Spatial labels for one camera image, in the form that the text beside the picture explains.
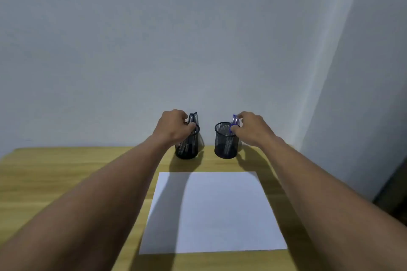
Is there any person's right hand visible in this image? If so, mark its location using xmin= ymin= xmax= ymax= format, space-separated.
xmin=236 ymin=111 xmax=277 ymax=148

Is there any person's left hand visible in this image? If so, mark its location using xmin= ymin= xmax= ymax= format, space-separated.
xmin=152 ymin=108 xmax=199 ymax=148

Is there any black mesh pen cup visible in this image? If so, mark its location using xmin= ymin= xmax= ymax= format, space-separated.
xmin=214 ymin=121 xmax=240 ymax=160
xmin=174 ymin=122 xmax=201 ymax=160

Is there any person's right forearm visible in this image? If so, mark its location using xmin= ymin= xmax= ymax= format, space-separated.
xmin=256 ymin=135 xmax=407 ymax=271

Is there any person's left forearm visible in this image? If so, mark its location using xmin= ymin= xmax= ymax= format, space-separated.
xmin=0 ymin=134 xmax=178 ymax=271

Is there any white paper sheet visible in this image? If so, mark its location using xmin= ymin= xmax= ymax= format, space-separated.
xmin=139 ymin=171 xmax=288 ymax=255

